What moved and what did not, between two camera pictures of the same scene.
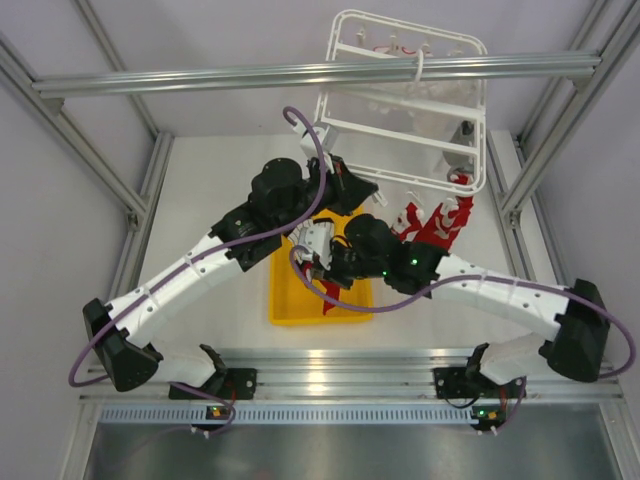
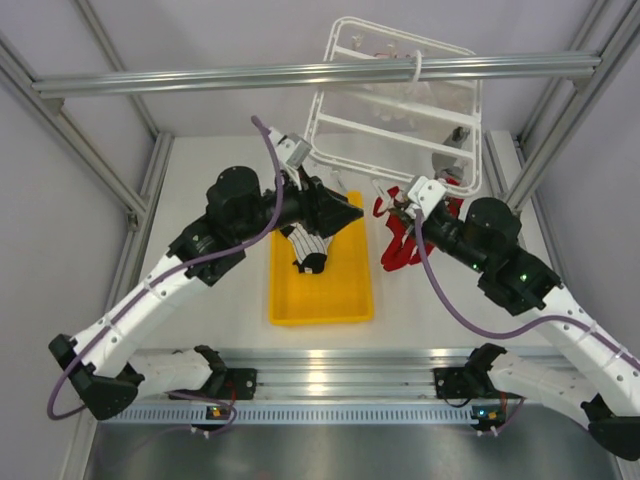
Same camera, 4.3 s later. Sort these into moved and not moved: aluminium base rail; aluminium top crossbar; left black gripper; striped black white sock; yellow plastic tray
Moved: left black gripper
Not moved: striped black white sock; yellow plastic tray; aluminium base rail; aluminium top crossbar
